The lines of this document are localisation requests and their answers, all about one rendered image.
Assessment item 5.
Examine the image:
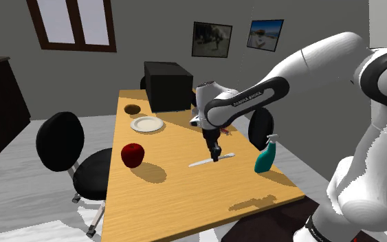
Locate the white knife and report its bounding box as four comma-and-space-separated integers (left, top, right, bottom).
188, 153, 236, 168

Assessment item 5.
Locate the teal spray bottle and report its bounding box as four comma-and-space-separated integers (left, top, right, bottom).
254, 133, 280, 174

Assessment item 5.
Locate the black box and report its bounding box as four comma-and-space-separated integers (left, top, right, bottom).
143, 61, 195, 113

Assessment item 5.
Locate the white plate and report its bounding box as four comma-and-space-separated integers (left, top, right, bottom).
130, 115, 165, 134

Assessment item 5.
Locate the wooden table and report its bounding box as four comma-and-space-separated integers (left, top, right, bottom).
100, 88, 307, 242

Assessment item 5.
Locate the red apple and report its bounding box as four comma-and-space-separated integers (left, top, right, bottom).
120, 142, 146, 169

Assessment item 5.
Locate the dark brown bowl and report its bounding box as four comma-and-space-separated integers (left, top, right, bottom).
123, 104, 142, 116

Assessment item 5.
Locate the dark robot stand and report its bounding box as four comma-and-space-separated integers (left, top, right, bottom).
220, 195, 322, 242

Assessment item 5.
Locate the brown framed window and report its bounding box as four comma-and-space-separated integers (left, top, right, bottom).
25, 0, 118, 54

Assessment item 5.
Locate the dark framed wall picture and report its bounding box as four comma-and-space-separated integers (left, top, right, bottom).
191, 21, 234, 59

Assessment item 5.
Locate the blue framed wall picture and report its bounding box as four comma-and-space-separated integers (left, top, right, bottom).
246, 19, 285, 53

